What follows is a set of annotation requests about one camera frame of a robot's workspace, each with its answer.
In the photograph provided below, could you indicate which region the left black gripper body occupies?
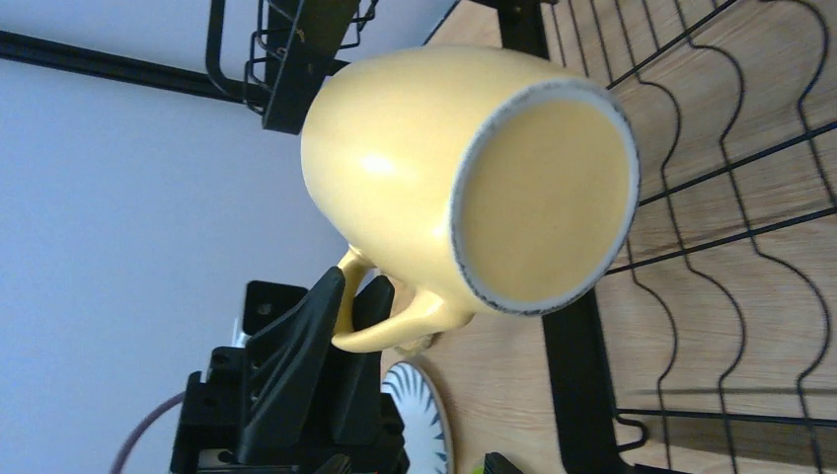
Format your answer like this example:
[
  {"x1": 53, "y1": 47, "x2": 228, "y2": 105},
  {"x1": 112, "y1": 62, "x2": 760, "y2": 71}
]
[{"x1": 170, "y1": 280, "x2": 410, "y2": 473}]

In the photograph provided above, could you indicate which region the blue striped white plate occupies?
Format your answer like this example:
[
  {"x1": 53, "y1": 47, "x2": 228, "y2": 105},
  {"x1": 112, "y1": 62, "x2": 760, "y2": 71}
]
[{"x1": 381, "y1": 360, "x2": 455, "y2": 474}]

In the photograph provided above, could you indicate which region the black wire dish rack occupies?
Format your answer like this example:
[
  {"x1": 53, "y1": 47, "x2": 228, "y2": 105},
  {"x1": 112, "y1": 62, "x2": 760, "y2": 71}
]
[{"x1": 203, "y1": 0, "x2": 837, "y2": 474}]

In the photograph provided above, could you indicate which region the yellow ceramic mug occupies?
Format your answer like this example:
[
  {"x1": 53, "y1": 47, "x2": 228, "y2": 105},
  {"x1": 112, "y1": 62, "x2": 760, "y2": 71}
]
[{"x1": 300, "y1": 45, "x2": 641, "y2": 353}]

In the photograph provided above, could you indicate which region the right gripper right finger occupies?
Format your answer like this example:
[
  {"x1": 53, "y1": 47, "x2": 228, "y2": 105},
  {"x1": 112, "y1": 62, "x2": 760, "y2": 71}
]
[{"x1": 482, "y1": 452, "x2": 523, "y2": 474}]

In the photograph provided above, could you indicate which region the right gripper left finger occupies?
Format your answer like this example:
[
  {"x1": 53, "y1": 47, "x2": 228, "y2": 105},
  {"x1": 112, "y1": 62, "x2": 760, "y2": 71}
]
[{"x1": 313, "y1": 453, "x2": 351, "y2": 474}]

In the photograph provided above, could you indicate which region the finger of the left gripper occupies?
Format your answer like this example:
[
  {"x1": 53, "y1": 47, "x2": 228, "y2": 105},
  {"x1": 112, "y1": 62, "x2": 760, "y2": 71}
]
[
  {"x1": 236, "y1": 267, "x2": 345, "y2": 464},
  {"x1": 331, "y1": 276, "x2": 395, "y2": 445}
]

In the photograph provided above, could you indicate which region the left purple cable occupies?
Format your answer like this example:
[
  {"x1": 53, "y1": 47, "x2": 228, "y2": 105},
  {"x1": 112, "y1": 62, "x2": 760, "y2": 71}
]
[{"x1": 108, "y1": 391, "x2": 189, "y2": 474}]

